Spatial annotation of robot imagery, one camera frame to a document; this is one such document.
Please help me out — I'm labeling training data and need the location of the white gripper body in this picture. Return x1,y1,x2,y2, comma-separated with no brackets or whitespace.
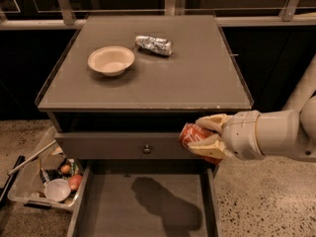
221,111,264,160

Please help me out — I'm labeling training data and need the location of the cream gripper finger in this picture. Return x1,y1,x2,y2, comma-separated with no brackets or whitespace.
196,114,231,133
189,134,229,159

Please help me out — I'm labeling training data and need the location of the red coke can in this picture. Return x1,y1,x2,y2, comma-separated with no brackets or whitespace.
178,123,222,165

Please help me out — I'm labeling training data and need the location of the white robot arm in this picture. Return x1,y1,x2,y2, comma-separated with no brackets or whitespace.
188,96,316,162

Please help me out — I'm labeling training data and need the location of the round metal drawer knob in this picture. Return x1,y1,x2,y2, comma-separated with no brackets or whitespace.
142,144,151,154

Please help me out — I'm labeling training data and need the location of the grey drawer cabinet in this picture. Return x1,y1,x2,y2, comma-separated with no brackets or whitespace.
35,14,255,237

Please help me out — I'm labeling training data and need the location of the open middle drawer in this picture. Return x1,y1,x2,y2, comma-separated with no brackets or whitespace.
66,160,223,237

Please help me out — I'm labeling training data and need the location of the closed top drawer front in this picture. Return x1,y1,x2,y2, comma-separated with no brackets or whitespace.
55,132,198,160

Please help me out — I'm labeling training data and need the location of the crumpled silver foil bag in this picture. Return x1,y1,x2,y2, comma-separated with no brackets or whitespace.
135,36,173,56

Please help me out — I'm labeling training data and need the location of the beige paper bowl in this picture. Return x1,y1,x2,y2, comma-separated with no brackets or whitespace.
88,46,135,77

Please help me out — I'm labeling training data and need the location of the red apple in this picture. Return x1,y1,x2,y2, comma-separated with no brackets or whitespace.
68,174,83,191

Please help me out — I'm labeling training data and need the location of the orange fruit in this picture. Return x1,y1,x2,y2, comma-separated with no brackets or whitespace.
60,164,71,175

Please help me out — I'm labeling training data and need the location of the clear plastic storage bin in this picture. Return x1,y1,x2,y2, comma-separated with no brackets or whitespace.
7,125,87,212

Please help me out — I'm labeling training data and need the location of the small white bowl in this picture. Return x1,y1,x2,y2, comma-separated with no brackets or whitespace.
44,179,71,202

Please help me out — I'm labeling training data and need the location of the white table leg post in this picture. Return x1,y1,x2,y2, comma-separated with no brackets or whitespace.
282,54,316,112

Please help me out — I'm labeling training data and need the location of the metal window frame rail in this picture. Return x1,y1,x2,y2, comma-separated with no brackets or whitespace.
0,0,316,30

